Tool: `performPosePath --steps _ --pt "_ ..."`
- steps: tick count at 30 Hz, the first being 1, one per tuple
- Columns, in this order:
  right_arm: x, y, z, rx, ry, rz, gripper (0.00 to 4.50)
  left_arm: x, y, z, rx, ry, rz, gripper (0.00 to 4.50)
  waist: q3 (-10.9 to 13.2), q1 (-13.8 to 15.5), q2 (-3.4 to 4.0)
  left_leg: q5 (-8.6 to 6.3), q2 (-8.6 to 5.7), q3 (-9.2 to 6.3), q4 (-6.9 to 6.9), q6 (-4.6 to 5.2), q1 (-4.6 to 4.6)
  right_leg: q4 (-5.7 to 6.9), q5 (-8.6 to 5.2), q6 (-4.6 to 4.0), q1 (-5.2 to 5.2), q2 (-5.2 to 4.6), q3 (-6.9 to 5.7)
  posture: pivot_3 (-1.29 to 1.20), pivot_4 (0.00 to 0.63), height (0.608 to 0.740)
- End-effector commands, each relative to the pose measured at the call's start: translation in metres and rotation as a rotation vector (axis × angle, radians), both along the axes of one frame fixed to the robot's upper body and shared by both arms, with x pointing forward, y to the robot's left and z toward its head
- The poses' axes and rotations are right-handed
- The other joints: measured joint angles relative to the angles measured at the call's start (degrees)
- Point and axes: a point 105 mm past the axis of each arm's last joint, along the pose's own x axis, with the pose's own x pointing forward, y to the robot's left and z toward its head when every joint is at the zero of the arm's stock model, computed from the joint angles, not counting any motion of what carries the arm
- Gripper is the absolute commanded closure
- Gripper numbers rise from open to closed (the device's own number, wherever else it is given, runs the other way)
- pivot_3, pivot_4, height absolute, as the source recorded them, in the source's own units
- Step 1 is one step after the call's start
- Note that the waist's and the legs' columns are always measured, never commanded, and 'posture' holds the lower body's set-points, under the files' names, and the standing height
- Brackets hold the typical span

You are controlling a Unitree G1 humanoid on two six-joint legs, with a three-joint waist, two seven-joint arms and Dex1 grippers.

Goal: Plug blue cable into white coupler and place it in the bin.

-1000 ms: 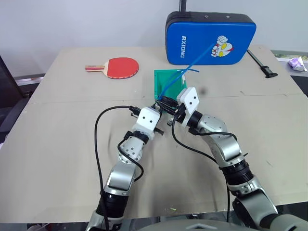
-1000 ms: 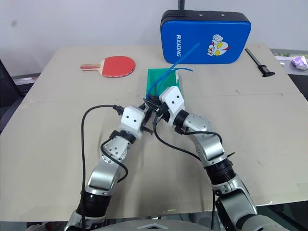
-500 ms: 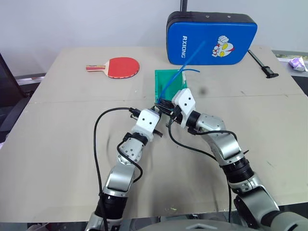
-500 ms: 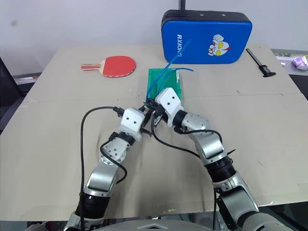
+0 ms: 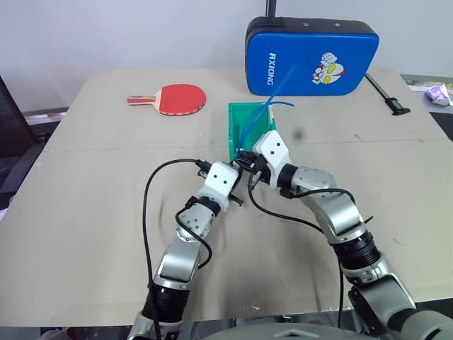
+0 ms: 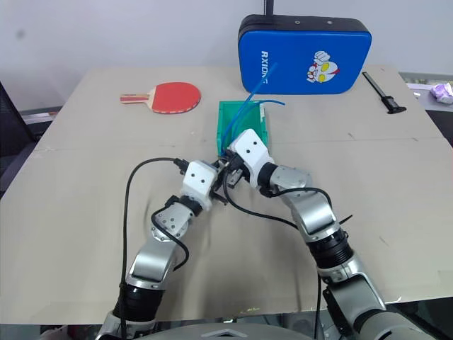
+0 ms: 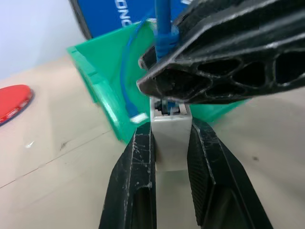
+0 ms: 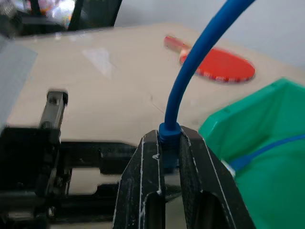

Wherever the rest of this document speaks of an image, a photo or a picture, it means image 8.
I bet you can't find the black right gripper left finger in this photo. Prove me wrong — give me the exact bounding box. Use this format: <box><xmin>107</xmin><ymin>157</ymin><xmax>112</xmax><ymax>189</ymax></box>
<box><xmin>112</xmin><ymin>130</ymin><xmax>166</xmax><ymax>229</ymax></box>

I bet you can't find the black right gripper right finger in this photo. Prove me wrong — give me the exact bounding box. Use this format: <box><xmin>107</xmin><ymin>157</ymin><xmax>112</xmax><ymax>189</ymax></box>
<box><xmin>178</xmin><ymin>125</ymin><xmax>256</xmax><ymax>229</ymax></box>

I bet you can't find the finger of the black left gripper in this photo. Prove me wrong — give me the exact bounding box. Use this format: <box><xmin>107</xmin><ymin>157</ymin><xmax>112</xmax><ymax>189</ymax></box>
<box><xmin>59</xmin><ymin>141</ymin><xmax>140</xmax><ymax>175</ymax></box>
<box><xmin>46</xmin><ymin>183</ymin><xmax>183</xmax><ymax>224</ymax></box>

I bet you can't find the blue network cable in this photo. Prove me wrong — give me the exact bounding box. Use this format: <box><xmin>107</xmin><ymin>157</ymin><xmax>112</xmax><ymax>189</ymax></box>
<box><xmin>228</xmin><ymin>134</ymin><xmax>305</xmax><ymax>173</ymax></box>
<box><xmin>158</xmin><ymin>0</ymin><xmax>257</xmax><ymax>174</ymax></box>

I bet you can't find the green plastic bin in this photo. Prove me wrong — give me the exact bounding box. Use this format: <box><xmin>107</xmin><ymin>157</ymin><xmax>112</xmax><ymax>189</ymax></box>
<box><xmin>198</xmin><ymin>77</ymin><xmax>305</xmax><ymax>229</ymax></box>

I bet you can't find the red table tennis paddle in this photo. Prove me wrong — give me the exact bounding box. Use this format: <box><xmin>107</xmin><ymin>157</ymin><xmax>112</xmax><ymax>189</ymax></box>
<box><xmin>163</xmin><ymin>35</ymin><xmax>256</xmax><ymax>84</ymax></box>

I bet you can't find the black chair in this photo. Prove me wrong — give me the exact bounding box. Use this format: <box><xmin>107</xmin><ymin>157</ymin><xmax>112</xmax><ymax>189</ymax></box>
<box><xmin>0</xmin><ymin>0</ymin><xmax>123</xmax><ymax>38</ymax></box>

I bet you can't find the white cable coupler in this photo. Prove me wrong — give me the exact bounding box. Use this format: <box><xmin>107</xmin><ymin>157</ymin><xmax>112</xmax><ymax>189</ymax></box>
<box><xmin>221</xmin><ymin>159</ymin><xmax>237</xmax><ymax>178</ymax></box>

